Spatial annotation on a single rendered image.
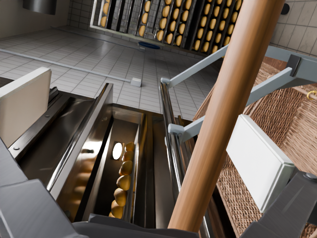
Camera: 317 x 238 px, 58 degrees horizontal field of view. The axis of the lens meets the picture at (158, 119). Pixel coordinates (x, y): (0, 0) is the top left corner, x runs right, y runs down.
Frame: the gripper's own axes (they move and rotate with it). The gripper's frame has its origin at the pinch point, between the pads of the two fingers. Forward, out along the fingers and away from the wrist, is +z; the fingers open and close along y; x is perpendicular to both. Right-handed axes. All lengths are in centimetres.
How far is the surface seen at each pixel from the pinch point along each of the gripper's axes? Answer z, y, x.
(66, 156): 61, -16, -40
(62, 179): 49, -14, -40
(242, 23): 5.3, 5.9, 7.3
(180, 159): 29.4, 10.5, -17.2
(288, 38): 246, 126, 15
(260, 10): 4.7, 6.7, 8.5
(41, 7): 294, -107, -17
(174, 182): 22.5, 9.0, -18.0
